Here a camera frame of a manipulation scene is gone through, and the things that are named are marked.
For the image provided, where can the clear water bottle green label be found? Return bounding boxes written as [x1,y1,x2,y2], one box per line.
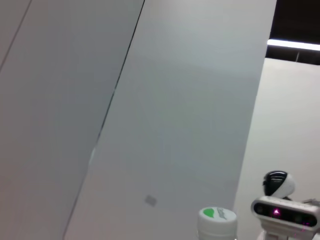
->
[196,206,238,240]

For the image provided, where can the white black robot head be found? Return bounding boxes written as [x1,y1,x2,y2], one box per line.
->
[262,170,297,201]

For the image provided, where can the ceiling light strip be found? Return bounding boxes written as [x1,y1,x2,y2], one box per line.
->
[266,38,320,52]

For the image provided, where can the small grey wall sticker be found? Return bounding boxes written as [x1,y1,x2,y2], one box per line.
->
[144,194,158,207]

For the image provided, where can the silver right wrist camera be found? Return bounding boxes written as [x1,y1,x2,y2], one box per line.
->
[250,196,318,230]

